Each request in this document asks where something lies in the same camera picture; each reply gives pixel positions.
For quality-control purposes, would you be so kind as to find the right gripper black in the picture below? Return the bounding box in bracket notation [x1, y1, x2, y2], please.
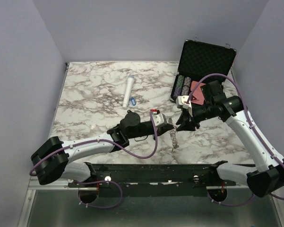
[176, 102, 215, 132]

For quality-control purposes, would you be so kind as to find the metal keyring disc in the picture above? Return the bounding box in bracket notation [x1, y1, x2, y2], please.
[168, 117, 179, 147]

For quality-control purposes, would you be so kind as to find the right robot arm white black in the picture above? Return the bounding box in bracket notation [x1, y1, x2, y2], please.
[176, 81, 284, 197]

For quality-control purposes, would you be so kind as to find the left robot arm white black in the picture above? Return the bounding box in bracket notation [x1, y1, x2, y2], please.
[29, 110, 173, 187]

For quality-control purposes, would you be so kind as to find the red playing cards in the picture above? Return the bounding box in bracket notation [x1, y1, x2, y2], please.
[192, 83, 205, 105]

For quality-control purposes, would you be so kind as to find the purple grey chip stack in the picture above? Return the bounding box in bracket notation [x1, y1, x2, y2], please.
[181, 77, 191, 96]

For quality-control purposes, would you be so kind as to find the purple green chip stack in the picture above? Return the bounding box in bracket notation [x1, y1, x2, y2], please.
[172, 75, 184, 100]

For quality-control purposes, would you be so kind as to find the blue tag key by microphone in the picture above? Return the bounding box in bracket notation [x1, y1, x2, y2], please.
[130, 97, 137, 106]

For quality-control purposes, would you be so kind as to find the white microphone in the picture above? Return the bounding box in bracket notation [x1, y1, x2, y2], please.
[122, 75, 135, 109]

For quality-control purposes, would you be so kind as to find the black poker chip case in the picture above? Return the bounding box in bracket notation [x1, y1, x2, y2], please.
[170, 40, 237, 102]

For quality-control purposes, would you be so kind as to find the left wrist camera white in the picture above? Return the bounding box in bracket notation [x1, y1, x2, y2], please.
[152, 113, 167, 128]

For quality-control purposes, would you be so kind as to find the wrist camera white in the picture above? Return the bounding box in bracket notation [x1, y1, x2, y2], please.
[152, 113, 167, 128]
[176, 96, 193, 116]

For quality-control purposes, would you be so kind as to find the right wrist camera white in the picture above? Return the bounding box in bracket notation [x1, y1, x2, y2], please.
[176, 96, 193, 116]

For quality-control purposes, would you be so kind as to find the black mounting rail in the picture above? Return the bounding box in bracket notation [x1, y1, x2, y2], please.
[68, 164, 236, 197]

